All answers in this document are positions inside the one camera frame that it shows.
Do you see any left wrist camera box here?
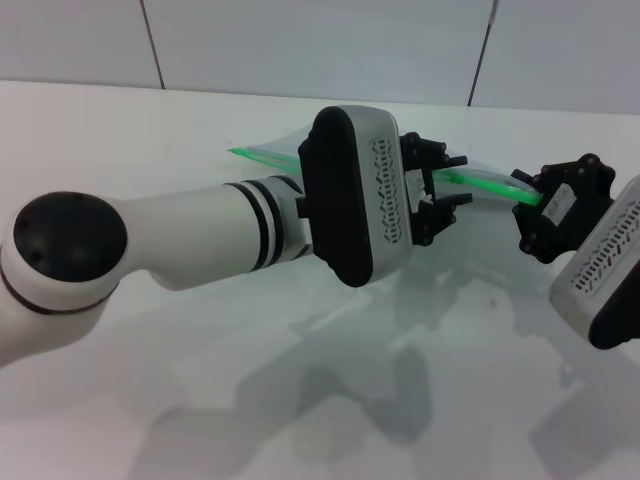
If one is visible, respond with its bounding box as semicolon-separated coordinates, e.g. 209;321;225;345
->
297;104;417;290

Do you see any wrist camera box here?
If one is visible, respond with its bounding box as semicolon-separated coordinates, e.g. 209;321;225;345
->
297;104;417;290
549;174;640;352

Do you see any clear document bag green zipper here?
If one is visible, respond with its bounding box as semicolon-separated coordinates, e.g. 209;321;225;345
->
229;127;544;207

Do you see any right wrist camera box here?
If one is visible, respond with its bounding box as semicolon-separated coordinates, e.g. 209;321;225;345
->
549;174;640;352

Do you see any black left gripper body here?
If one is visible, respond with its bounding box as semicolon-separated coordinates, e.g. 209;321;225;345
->
399;147;435;237

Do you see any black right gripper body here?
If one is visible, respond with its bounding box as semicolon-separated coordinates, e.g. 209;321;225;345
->
516;152;618;265

